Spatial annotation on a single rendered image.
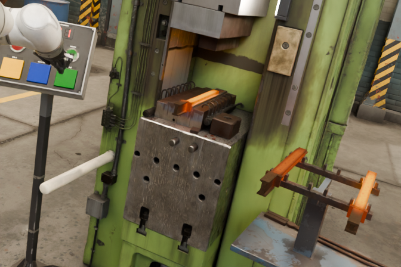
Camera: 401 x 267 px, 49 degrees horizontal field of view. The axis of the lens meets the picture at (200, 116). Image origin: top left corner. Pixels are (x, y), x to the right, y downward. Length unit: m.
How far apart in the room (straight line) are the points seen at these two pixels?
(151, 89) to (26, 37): 0.76
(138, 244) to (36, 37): 1.00
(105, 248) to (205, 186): 0.79
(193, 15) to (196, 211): 0.73
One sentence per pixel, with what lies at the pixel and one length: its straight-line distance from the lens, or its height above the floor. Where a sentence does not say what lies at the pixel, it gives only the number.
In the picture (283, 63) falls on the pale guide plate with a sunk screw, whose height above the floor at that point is 1.23.
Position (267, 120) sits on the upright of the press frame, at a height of 0.99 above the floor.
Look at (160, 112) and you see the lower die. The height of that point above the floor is 0.94.
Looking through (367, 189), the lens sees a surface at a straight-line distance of 1.42.
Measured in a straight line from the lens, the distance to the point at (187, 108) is 1.66.
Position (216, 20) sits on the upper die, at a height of 1.33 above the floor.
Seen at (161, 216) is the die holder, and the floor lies 0.54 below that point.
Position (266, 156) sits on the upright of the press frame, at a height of 0.85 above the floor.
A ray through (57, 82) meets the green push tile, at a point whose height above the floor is 0.99.
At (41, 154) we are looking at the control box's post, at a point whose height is 0.63.
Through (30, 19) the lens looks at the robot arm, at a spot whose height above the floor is 1.27.
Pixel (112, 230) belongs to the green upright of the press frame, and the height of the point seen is 0.25.
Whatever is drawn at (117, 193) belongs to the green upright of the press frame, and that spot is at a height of 0.45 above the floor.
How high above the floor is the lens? 1.44
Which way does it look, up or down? 16 degrees down
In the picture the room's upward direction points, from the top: 12 degrees clockwise
